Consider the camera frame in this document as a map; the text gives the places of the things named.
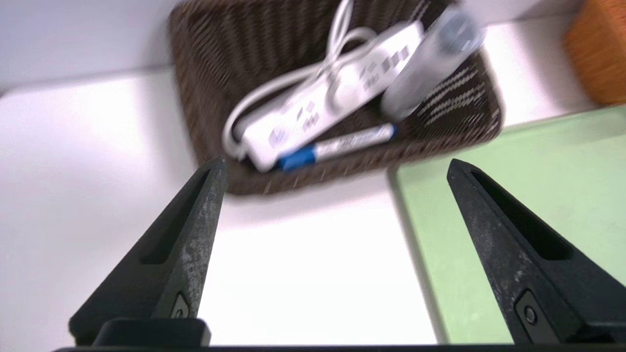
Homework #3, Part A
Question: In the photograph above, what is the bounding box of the dark brown wicker basket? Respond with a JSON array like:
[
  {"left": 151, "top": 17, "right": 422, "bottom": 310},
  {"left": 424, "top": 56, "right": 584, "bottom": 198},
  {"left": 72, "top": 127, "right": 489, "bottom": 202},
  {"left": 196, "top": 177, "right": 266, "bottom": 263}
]
[{"left": 168, "top": 0, "right": 504, "bottom": 196}]

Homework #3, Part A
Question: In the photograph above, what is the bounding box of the white marker with blue cap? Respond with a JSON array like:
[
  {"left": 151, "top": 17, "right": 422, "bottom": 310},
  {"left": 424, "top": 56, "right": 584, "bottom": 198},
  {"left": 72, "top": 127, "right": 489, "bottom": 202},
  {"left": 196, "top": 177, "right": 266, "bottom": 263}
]
[{"left": 276, "top": 123, "right": 396, "bottom": 172}]

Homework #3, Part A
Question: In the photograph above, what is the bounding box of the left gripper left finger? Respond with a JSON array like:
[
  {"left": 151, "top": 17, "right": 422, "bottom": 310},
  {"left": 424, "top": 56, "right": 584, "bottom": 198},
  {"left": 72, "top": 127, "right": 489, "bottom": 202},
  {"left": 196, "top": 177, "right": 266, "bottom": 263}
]
[{"left": 68, "top": 156, "right": 228, "bottom": 345}]

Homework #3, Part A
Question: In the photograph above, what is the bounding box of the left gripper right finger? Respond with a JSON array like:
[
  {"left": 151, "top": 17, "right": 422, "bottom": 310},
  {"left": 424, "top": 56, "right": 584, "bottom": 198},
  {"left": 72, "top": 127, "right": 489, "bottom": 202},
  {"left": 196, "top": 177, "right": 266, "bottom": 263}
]
[{"left": 447, "top": 158, "right": 626, "bottom": 345}]

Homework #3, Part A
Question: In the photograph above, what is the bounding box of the white power strip with cable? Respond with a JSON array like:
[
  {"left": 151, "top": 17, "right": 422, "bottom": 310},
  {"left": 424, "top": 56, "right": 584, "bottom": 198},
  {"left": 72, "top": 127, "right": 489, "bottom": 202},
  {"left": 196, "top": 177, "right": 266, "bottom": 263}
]
[{"left": 222, "top": 0, "right": 424, "bottom": 173}]

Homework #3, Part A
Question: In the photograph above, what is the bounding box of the white bottle with clear cap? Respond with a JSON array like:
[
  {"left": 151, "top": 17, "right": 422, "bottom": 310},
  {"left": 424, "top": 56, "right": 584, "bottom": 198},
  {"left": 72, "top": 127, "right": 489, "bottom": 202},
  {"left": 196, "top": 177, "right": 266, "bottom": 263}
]
[{"left": 380, "top": 5, "right": 486, "bottom": 121}]

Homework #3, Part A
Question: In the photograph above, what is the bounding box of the orange wicker basket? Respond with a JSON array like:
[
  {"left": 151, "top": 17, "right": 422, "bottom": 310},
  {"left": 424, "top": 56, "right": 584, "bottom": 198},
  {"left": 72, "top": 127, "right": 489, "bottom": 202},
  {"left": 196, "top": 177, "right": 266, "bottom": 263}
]
[{"left": 563, "top": 0, "right": 626, "bottom": 106}]

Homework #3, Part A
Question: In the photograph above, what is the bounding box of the light green plastic tray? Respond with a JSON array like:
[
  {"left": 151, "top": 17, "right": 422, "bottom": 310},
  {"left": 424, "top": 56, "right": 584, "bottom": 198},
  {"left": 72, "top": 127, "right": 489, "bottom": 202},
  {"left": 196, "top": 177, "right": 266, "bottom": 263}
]
[{"left": 389, "top": 105, "right": 626, "bottom": 345}]

